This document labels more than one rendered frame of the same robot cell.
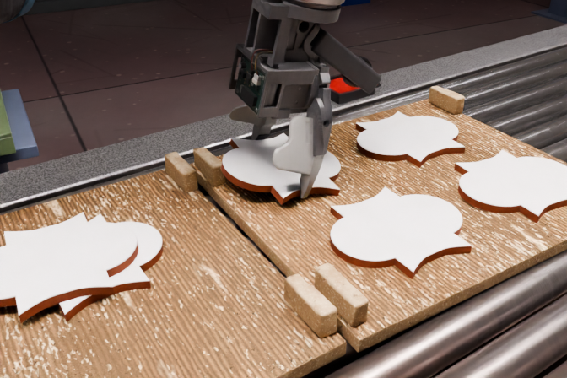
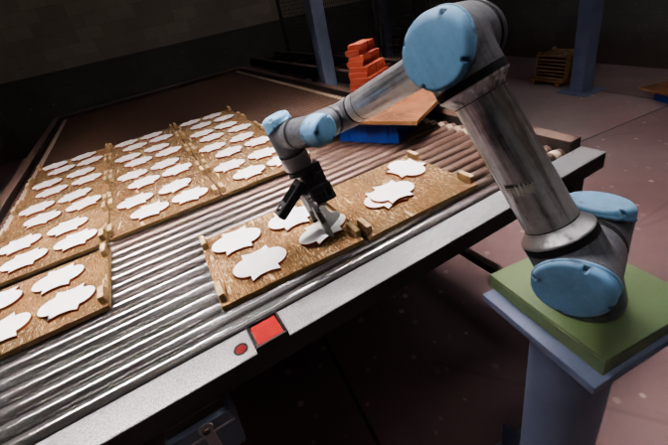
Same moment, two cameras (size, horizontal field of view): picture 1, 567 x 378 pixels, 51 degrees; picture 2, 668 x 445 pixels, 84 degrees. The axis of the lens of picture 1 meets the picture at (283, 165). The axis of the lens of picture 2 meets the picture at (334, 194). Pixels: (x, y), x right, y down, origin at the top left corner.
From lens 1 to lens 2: 1.53 m
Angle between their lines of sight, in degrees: 122
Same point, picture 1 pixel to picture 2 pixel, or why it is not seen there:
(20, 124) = (519, 318)
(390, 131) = (266, 262)
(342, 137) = (290, 262)
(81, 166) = (419, 245)
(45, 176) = (432, 237)
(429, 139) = (252, 258)
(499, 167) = (238, 244)
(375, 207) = (294, 222)
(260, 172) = not seen: hidden behind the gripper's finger
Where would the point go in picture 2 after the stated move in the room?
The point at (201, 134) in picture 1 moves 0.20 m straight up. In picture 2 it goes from (366, 274) to (352, 208)
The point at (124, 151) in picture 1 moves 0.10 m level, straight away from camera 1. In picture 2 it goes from (404, 257) to (419, 282)
